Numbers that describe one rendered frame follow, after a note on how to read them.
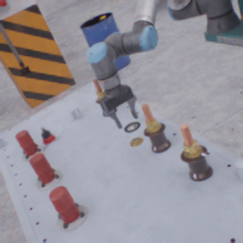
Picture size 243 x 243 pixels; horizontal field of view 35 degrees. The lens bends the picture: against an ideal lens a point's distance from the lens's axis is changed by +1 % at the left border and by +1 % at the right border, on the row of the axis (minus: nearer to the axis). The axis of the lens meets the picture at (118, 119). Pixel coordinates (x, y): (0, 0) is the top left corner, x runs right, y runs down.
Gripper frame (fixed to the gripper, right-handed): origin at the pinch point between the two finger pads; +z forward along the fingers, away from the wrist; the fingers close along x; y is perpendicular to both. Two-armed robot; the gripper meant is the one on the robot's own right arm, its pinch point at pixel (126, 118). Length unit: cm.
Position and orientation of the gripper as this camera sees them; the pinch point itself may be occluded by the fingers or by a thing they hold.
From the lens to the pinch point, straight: 162.0
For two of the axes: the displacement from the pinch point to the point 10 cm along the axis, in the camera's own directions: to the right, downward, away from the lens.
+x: -8.3, 5.0, -2.3
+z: 3.7, 8.2, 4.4
